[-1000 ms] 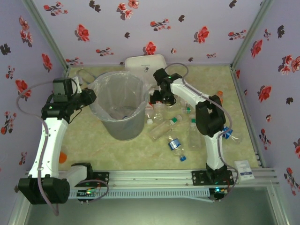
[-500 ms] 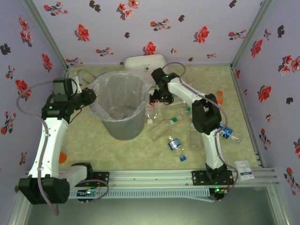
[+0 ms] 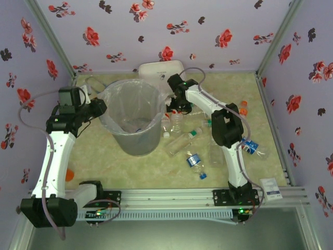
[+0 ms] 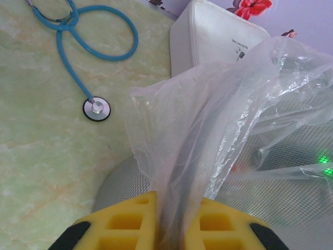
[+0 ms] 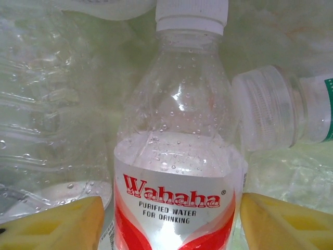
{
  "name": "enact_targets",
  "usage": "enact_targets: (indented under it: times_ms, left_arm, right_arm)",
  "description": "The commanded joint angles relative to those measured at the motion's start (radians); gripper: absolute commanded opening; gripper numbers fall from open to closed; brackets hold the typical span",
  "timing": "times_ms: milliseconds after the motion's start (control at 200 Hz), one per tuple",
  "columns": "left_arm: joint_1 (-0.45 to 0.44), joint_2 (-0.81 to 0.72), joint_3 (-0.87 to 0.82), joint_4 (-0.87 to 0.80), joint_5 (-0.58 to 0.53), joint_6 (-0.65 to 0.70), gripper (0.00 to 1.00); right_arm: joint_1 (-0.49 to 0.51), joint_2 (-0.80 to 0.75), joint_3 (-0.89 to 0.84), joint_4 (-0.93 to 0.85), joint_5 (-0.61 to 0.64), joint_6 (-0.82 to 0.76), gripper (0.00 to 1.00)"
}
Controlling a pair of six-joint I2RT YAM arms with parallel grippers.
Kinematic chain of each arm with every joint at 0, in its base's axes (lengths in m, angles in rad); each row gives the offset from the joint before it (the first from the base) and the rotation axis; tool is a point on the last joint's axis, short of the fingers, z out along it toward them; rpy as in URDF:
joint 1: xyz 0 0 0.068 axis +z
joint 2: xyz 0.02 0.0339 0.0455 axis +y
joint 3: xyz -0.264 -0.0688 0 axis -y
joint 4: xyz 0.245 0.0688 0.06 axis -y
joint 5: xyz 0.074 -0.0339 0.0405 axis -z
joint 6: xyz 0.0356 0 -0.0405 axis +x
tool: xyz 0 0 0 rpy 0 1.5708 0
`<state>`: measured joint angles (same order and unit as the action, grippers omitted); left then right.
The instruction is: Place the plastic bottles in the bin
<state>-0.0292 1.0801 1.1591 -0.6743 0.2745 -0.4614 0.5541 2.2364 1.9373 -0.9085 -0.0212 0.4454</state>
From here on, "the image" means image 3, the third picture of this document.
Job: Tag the clear ridged plastic bottle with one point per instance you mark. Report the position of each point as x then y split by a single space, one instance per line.
177 125

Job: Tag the clear bottle white cap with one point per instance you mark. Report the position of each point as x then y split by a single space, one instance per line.
166 127

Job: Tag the clear bottle orange cap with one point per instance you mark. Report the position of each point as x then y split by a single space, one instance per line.
243 112
244 103

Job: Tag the clear bottle blue white label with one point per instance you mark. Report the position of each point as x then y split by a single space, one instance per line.
251 147

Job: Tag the clear plastic bin liner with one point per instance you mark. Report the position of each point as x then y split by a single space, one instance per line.
106 112

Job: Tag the grey plastic bin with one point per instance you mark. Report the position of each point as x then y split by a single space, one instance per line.
140 145

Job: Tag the small clear bottle green band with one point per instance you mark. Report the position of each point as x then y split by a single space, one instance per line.
201 129

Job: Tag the white plastic tray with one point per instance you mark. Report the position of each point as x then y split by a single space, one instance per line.
161 69

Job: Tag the large clear bottle green cap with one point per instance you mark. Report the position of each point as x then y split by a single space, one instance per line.
179 144

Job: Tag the crushed bottle blue label cap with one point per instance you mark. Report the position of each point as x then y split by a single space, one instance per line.
193 160

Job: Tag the plain clear plastic bottle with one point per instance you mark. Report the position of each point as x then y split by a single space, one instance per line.
216 156

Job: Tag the orange round object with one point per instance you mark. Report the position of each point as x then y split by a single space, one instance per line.
70 175

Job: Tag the left controller board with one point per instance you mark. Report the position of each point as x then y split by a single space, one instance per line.
97 214

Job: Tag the controller board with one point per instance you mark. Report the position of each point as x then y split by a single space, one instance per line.
242 212
97 214

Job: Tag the white box blue print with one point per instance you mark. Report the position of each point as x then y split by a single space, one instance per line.
271 188

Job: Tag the right controller board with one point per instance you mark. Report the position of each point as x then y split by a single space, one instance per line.
242 212

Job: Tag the aluminium frame post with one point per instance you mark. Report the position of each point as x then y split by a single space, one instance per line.
279 39
53 39

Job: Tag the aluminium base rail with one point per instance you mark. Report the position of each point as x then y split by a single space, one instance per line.
166 198

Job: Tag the black left mount plate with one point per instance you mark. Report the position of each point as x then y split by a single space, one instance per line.
113 199

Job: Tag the black mount plate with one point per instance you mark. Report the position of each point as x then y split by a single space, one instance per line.
113 199
221 198

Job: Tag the black right mount plate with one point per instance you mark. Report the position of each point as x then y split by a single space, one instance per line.
221 198

